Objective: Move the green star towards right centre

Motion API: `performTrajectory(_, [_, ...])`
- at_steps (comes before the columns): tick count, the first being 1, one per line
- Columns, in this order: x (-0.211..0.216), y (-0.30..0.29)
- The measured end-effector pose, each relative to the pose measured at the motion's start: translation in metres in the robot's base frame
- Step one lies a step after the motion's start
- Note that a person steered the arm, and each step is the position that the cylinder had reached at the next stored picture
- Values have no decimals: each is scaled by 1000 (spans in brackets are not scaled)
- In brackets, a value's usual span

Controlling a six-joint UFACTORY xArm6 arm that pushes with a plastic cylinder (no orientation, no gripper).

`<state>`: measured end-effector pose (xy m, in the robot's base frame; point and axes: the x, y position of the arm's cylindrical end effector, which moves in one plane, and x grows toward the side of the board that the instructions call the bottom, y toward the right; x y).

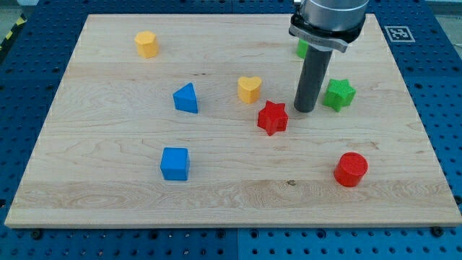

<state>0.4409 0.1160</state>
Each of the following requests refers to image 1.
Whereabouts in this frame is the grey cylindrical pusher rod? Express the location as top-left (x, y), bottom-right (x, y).
top-left (294, 46), bottom-right (332, 113)

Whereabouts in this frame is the green star block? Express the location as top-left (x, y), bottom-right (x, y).
top-left (323, 79), bottom-right (357, 112)

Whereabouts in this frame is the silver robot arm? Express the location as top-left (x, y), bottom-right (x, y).
top-left (289, 0), bottom-right (369, 113)

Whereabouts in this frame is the green block behind arm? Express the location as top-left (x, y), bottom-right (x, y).
top-left (296, 39), bottom-right (309, 59)

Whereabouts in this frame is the red star block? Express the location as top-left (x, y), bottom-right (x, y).
top-left (257, 100), bottom-right (289, 136)

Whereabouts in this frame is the yellow heart block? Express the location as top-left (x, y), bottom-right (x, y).
top-left (237, 76), bottom-right (262, 104)

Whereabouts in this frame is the fiducial marker tag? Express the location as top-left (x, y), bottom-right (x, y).
top-left (384, 25), bottom-right (415, 43)

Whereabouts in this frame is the red cylinder block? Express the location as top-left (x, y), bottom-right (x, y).
top-left (334, 152), bottom-right (368, 187)

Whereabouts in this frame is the blue triangle block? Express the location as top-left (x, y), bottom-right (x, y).
top-left (173, 82), bottom-right (199, 113)

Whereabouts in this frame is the wooden board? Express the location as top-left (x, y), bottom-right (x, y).
top-left (5, 14), bottom-right (461, 229)

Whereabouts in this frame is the yellow hexagon block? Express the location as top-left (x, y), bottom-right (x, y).
top-left (134, 30), bottom-right (159, 59)

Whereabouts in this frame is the blue cube block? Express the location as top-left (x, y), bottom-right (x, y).
top-left (160, 147), bottom-right (190, 181)

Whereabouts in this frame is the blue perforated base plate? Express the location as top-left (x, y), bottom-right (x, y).
top-left (1, 0), bottom-right (461, 259)

